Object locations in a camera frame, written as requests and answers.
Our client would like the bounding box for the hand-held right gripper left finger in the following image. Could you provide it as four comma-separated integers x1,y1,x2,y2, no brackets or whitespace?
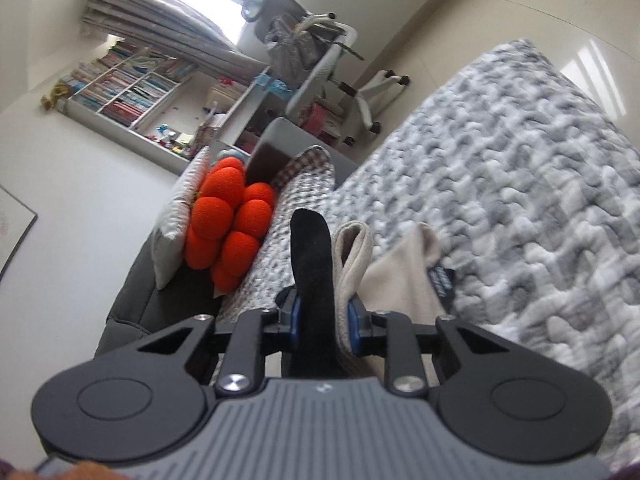
137,295,303,396

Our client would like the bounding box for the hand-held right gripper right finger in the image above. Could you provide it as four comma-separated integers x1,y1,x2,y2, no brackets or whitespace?
347,299,511,393

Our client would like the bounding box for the beige and black sweatshirt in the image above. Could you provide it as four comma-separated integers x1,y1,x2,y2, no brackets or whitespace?
275,208,458,381

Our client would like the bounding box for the red knot cushion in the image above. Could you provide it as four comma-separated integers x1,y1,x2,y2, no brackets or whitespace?
185,157,277,293

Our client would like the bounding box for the white pillow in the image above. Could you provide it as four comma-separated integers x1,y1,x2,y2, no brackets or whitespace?
151,146,213,291

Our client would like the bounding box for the grey sofa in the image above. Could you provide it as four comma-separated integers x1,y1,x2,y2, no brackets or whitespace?
95,117,358,356

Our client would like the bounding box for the grey checked quilted blanket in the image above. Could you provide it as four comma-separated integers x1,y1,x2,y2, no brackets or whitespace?
215,37,640,471

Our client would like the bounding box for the white desk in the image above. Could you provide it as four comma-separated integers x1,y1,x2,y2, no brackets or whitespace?
200,60,311,161

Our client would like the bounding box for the teal basket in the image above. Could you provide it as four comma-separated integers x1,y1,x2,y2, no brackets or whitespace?
252,74,293,101

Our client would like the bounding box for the white office chair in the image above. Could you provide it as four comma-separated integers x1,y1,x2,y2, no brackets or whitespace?
242,0,411,148

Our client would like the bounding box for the grey backpack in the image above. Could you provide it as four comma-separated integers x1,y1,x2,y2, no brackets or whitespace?
264,12,341,88

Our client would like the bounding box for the white bookshelf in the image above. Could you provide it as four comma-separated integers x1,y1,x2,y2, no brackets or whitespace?
55,45,201,161

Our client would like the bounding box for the grey curtain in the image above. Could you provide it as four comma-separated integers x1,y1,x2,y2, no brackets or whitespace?
82,0,268,81

